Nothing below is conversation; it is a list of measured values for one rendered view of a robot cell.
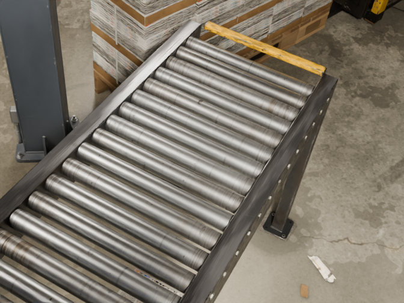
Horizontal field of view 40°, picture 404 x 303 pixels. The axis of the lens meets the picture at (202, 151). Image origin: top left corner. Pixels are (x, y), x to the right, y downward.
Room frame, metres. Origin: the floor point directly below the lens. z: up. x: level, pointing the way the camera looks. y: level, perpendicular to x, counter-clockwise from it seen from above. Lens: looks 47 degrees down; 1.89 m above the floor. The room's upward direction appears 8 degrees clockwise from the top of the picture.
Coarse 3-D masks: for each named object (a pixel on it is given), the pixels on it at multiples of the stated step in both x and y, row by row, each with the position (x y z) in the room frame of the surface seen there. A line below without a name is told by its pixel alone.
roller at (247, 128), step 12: (144, 84) 1.25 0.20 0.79; (156, 84) 1.25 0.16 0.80; (156, 96) 1.23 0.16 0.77; (168, 96) 1.22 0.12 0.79; (180, 96) 1.21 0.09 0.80; (192, 96) 1.22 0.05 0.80; (192, 108) 1.18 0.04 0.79; (204, 108) 1.18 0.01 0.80; (216, 108) 1.18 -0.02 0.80; (216, 120) 1.15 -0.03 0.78; (228, 120) 1.14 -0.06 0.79; (240, 120) 1.14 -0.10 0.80; (240, 132) 1.12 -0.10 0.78; (252, 132) 1.11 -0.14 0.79; (264, 132) 1.11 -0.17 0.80; (264, 144) 1.09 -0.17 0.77; (276, 144) 1.08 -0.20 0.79
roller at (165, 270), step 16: (32, 208) 0.76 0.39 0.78; (48, 208) 0.75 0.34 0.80; (64, 208) 0.76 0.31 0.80; (64, 224) 0.72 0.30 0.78; (80, 224) 0.72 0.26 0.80; (96, 224) 0.72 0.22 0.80; (96, 240) 0.69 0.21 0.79; (112, 240) 0.69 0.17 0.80; (128, 240) 0.69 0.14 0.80; (128, 256) 0.66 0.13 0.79; (144, 256) 0.66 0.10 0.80; (160, 256) 0.67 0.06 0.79; (160, 272) 0.63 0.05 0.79; (176, 272) 0.63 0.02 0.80; (176, 288) 0.60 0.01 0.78
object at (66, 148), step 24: (192, 24) 1.58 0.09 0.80; (168, 48) 1.43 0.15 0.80; (144, 72) 1.30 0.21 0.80; (120, 96) 1.17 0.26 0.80; (96, 120) 1.06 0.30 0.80; (72, 144) 0.96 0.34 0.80; (48, 168) 0.87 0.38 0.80; (24, 192) 0.79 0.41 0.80; (48, 192) 0.84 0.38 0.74; (0, 216) 0.71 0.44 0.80
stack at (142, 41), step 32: (96, 0) 2.01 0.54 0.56; (128, 0) 1.87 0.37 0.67; (160, 0) 1.87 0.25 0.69; (224, 0) 2.16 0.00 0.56; (256, 0) 2.35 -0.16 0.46; (288, 0) 2.56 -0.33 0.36; (128, 32) 1.88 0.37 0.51; (160, 32) 1.87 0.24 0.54; (256, 32) 2.39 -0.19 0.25; (288, 32) 2.63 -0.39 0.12; (128, 64) 1.88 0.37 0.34
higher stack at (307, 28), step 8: (312, 0) 2.74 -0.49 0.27; (320, 0) 2.80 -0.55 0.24; (328, 0) 2.87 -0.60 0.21; (304, 8) 2.70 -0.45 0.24; (312, 8) 2.75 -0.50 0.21; (328, 8) 2.90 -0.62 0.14; (320, 16) 2.84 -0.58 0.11; (304, 24) 2.72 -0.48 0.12; (312, 24) 2.79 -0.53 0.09; (320, 24) 2.87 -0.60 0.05; (304, 32) 2.74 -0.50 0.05; (312, 32) 2.81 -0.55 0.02; (296, 40) 2.70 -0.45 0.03
